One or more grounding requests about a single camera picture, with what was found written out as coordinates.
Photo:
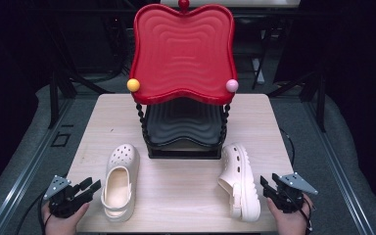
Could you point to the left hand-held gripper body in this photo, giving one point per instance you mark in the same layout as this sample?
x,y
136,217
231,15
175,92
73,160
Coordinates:
x,y
63,200

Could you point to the red and black shoe rack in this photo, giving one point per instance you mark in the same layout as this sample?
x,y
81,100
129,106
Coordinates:
x,y
182,49

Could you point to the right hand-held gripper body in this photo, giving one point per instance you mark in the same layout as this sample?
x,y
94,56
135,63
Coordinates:
x,y
289,196

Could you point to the person's right hand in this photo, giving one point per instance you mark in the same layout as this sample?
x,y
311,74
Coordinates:
x,y
289,223

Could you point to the cream clog shoe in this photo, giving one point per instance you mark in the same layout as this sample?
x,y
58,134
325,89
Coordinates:
x,y
121,182
241,182

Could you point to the person's left hand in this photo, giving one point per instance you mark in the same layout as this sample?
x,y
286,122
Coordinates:
x,y
62,225

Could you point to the grey metal floor rail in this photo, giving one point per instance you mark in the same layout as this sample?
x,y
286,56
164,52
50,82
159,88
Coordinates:
x,y
23,173
339,169

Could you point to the black metal stand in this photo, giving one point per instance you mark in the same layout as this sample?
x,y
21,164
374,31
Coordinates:
x,y
62,88
313,94

